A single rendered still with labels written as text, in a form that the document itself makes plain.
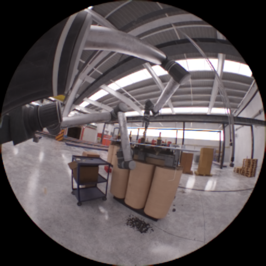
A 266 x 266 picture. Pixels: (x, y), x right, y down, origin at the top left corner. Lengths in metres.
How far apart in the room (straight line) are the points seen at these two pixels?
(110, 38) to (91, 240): 1.77
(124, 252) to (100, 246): 0.29
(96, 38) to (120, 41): 0.12
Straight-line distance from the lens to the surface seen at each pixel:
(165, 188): 1.25
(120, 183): 1.69
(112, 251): 1.38
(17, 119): 0.84
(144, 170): 1.31
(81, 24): 0.15
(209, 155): 5.90
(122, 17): 9.09
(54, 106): 0.80
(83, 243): 1.42
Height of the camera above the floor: 1.32
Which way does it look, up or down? 8 degrees up
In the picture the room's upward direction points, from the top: 10 degrees clockwise
